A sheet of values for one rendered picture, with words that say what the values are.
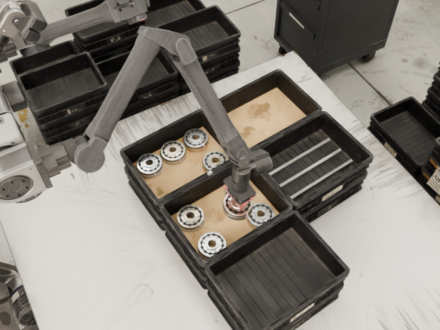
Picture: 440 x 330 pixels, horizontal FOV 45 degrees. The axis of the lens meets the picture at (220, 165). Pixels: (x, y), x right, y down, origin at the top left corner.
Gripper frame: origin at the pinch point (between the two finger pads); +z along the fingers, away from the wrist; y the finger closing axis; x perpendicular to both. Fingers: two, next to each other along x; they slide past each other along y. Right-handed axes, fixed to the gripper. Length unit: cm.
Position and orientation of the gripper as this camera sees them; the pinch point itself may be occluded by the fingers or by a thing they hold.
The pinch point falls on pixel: (238, 201)
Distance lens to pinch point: 182.3
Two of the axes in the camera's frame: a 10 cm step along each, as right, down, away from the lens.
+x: -8.3, 4.3, -3.5
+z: -0.4, 5.9, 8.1
